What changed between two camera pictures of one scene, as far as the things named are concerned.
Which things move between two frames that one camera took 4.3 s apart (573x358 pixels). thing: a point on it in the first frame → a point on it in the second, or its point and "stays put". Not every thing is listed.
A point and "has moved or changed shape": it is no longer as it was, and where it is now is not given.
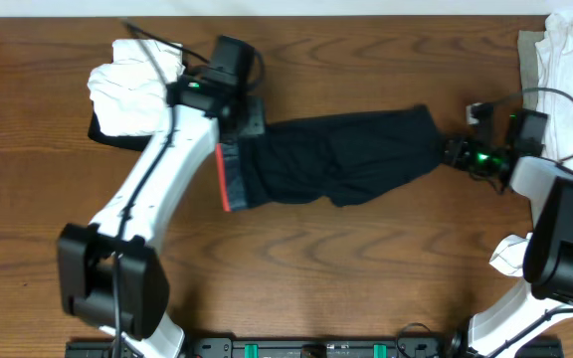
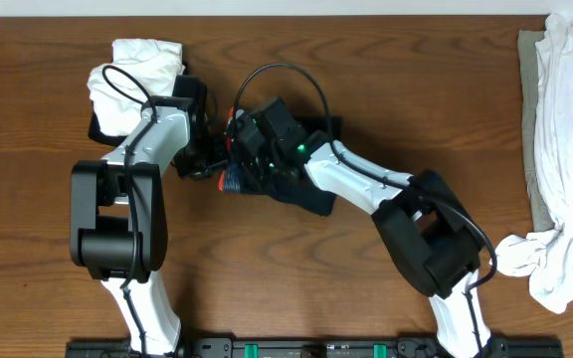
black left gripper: x=253 y=122 → x=199 y=162
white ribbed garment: x=571 y=62 stays put
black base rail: x=298 y=347 stays put
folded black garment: x=136 y=142 stays put
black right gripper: x=457 y=158 → x=248 y=162
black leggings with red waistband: x=336 y=158 has moved or changed shape
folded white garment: x=128 y=93 stays put
